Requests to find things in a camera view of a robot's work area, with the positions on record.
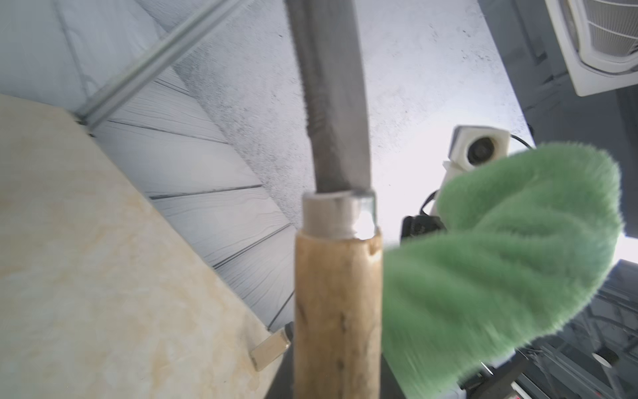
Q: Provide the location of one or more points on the green fluffy rag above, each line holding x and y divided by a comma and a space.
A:
527, 242

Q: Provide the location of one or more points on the aluminium frame post right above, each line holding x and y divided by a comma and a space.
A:
169, 50

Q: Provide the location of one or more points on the white ceiling air conditioner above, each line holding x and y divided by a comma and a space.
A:
598, 40

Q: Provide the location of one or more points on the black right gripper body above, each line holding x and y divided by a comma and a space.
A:
422, 223

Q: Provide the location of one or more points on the sickle with wooden handle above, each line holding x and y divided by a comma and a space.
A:
338, 251

